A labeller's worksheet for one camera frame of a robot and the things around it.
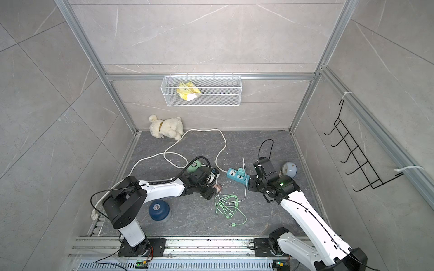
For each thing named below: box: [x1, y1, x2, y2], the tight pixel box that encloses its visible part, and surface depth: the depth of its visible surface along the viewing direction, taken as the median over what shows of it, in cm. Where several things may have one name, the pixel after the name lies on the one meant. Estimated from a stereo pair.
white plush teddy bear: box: [148, 114, 185, 141], surface depth 113 cm
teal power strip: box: [226, 168, 250, 185], surface depth 95 cm
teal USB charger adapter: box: [237, 167, 246, 177], surface depth 92 cm
